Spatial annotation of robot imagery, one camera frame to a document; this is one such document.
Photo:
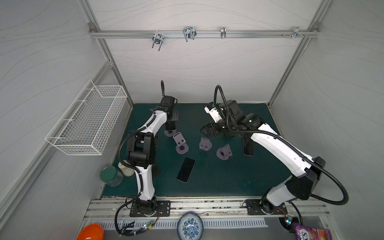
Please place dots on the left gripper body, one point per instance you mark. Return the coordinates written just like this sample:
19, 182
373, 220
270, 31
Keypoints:
174, 115

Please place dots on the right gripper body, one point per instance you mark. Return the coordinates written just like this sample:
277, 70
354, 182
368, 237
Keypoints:
214, 128

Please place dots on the purple phone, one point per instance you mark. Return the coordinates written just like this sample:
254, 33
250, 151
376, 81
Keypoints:
170, 125
248, 146

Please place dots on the teal phone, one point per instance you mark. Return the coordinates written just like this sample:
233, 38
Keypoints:
156, 139
186, 170

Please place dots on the black stand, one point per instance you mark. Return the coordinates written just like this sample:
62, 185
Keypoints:
156, 172

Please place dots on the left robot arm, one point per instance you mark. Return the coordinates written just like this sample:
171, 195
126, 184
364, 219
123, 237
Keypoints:
138, 150

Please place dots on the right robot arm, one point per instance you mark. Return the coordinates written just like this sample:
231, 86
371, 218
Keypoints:
229, 119

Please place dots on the purple round stand back left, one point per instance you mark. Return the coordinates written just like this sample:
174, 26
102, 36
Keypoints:
170, 133

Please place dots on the purple round stand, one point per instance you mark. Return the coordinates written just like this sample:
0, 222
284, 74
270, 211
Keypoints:
182, 147
205, 144
224, 153
170, 133

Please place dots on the purple round stand centre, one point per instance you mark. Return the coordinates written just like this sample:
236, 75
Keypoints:
205, 144

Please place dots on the purple round stand front right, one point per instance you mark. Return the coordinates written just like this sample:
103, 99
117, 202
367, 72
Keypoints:
224, 153

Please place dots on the purple round stand middle left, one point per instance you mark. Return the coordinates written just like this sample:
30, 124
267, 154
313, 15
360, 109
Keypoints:
182, 147

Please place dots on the white bottle beige cap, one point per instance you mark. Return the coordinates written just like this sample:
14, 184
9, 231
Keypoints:
127, 172

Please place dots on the metal u-bolt clamp left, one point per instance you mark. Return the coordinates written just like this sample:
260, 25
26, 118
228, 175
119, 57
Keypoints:
158, 39

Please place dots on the metal u-bolt clamp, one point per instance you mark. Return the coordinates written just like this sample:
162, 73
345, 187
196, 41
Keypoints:
189, 33
158, 39

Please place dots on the aluminium cross bar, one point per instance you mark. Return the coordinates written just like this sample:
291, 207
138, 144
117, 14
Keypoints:
210, 34

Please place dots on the metal u-bolt clamp centre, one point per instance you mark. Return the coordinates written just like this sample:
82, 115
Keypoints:
189, 33

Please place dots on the green cap clear jar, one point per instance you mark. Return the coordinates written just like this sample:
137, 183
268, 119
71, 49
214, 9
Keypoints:
111, 176

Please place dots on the metal clamp right of centre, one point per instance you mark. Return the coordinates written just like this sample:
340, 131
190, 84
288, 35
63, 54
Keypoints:
223, 32

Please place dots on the blue white ceramic bowl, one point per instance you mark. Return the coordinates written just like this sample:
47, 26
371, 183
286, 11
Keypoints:
190, 227

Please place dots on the purple snack bag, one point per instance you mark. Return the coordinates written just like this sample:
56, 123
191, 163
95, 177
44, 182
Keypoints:
306, 233

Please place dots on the orange plastic bowl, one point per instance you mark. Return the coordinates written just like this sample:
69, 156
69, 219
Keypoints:
91, 232

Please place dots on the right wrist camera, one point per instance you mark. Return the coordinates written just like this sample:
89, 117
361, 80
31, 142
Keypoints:
213, 112

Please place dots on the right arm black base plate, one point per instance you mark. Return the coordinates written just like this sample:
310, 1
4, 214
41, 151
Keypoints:
258, 207

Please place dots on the white wire basket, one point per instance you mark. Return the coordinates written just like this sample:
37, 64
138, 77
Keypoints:
85, 127

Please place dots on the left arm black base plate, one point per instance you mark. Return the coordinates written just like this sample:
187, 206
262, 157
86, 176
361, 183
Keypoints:
162, 209

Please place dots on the white slotted cable duct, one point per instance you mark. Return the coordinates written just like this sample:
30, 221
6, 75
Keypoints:
171, 224

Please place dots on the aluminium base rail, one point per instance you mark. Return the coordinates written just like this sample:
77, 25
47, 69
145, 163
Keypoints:
209, 207

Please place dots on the metal bracket far right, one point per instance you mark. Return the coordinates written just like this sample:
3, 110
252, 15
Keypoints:
296, 33

